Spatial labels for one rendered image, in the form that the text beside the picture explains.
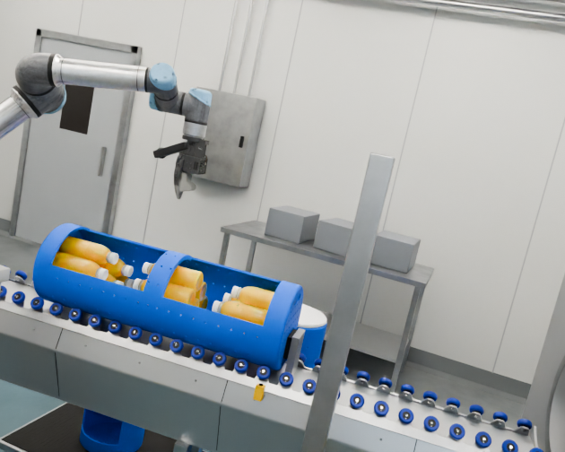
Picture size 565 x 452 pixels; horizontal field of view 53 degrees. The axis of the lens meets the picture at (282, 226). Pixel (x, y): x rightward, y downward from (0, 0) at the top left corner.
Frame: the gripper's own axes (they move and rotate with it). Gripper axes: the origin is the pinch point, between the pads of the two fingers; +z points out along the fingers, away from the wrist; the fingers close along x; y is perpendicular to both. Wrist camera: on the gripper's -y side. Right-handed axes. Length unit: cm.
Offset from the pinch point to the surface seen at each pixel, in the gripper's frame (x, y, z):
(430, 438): -12, 96, 51
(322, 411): -36, 65, 41
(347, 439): -14, 73, 58
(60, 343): -14, -26, 56
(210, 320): -14.5, 24.0, 33.8
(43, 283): -14, -36, 38
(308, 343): 25, 51, 46
